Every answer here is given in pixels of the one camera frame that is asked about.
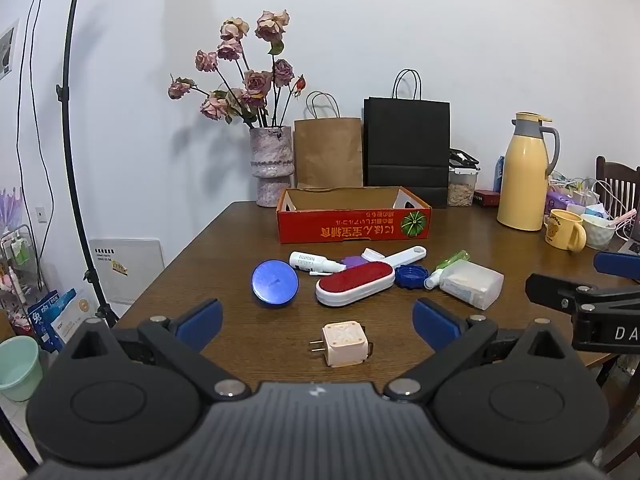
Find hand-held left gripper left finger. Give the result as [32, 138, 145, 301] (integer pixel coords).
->
[62, 298, 252, 402]

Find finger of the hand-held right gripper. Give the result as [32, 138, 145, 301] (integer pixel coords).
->
[525, 273, 640, 314]
[593, 251, 640, 275]

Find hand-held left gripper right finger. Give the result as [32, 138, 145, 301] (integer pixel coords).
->
[382, 298, 581, 403]

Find green spray bottle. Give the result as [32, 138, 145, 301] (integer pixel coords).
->
[424, 251, 472, 290]

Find white power adapter plug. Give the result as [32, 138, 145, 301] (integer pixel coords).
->
[310, 321, 375, 368]

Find red and white lint brush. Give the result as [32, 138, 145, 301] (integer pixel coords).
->
[315, 245, 428, 307]

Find red cardboard box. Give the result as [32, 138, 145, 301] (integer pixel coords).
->
[276, 186, 432, 245]

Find grey laptop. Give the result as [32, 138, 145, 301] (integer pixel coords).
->
[617, 210, 640, 257]

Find white dimpled cup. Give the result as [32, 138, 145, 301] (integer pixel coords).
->
[580, 213, 617, 250]

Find blue ridged bottle cap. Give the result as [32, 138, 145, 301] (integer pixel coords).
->
[394, 264, 431, 291]

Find clear plastic swab box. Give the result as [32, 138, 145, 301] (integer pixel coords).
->
[438, 261, 505, 310]

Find yellow mug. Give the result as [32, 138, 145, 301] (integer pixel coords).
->
[543, 209, 587, 253]

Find purple tissue packet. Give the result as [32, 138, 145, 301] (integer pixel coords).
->
[546, 187, 587, 216]

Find white flat board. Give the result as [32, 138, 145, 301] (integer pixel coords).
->
[88, 238, 166, 306]

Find wooden chair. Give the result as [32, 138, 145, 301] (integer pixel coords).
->
[595, 156, 640, 213]

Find yellow thermos jug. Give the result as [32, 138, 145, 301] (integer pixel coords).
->
[496, 112, 561, 231]

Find white spray bottle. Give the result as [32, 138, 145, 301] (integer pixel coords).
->
[289, 252, 346, 275]

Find clear food container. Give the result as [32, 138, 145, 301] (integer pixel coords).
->
[447, 148, 481, 208]

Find blue and white packages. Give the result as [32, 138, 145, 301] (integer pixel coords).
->
[27, 288, 94, 352]

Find purple marbled ceramic vase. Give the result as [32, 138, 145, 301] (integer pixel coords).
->
[249, 126, 294, 208]

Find black paper bag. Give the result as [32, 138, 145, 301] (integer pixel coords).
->
[362, 69, 451, 209]

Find green plastic bucket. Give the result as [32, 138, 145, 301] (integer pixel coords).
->
[0, 336, 45, 403]

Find brown paper bag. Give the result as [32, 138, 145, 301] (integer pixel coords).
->
[293, 91, 364, 190]

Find black light stand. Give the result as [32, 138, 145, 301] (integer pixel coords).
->
[54, 0, 121, 329]

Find dried pink roses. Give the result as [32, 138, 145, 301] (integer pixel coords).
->
[167, 9, 307, 130]

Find white charging cables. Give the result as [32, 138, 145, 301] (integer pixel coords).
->
[550, 170, 637, 223]

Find wire storage rack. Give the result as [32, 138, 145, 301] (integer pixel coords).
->
[0, 225, 47, 332]

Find black lamp cable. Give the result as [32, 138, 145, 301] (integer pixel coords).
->
[14, 0, 57, 291]

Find framed wall picture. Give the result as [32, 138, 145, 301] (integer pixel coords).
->
[0, 19, 20, 81]

